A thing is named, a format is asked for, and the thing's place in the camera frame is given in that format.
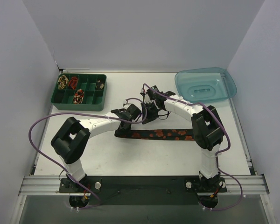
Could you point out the teal translucent plastic tub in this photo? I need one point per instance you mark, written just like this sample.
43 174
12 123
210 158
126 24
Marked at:
205 85

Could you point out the rolled beige brown tie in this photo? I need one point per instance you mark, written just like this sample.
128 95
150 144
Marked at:
62 82

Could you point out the green compartment organizer tray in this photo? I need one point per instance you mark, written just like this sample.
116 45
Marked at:
94 100

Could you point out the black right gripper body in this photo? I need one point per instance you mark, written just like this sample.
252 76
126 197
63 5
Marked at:
148 114

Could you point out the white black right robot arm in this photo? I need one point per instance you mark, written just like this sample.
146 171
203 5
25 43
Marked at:
207 128

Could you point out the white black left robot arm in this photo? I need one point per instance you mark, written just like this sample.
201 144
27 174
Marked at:
71 139

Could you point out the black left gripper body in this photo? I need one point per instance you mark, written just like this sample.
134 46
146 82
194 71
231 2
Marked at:
122 128

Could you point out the rolled dark patterned tie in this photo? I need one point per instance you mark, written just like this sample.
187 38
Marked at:
100 84

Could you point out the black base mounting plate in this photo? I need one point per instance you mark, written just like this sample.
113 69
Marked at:
142 190

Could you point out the black orange floral tie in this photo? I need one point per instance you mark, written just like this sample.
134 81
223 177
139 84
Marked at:
158 134

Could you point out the rolled red black tie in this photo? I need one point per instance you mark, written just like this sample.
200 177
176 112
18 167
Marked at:
72 84

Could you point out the aluminium front rail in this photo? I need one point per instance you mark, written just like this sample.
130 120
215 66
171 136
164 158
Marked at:
49 185

